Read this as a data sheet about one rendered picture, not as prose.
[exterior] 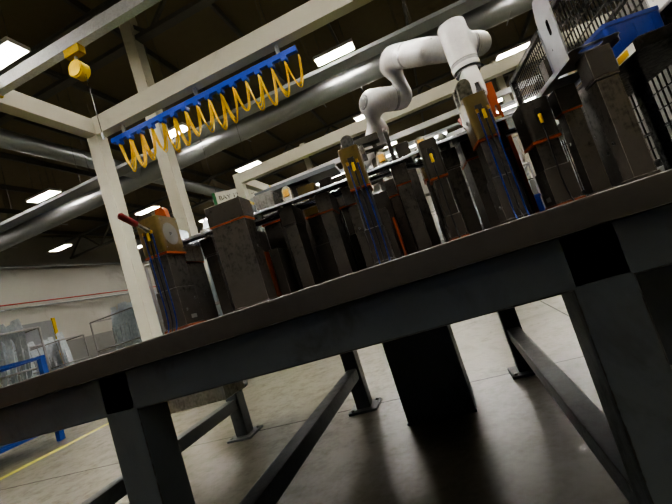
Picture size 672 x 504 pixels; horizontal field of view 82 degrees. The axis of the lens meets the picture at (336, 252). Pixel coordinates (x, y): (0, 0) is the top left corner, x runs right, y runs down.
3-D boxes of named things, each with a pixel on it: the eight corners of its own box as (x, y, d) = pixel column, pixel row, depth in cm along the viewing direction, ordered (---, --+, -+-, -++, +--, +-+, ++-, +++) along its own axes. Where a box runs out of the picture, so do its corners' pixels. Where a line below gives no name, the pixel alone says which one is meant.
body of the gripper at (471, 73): (452, 81, 124) (464, 114, 123) (456, 66, 114) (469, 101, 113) (476, 72, 123) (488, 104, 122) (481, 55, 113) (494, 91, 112)
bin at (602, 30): (618, 66, 109) (601, 24, 110) (563, 111, 139) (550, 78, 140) (677, 45, 108) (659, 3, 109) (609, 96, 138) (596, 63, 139)
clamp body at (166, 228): (158, 340, 113) (125, 222, 116) (186, 331, 127) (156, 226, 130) (183, 331, 112) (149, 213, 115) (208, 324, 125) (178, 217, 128)
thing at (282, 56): (120, 177, 461) (107, 130, 466) (124, 178, 468) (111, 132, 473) (309, 88, 397) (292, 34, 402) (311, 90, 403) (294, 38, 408)
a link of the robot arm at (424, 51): (432, 65, 147) (494, 57, 122) (397, 69, 142) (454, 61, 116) (432, 39, 144) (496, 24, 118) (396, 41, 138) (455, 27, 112)
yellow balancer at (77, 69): (86, 143, 321) (61, 50, 328) (97, 147, 331) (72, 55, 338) (101, 136, 317) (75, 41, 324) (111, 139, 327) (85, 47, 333)
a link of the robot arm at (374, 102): (379, 189, 194) (350, 195, 188) (368, 174, 200) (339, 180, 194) (406, 94, 156) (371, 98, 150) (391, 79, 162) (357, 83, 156)
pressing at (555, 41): (581, 90, 110) (539, -17, 113) (565, 106, 121) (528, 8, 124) (583, 90, 110) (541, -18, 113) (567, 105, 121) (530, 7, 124)
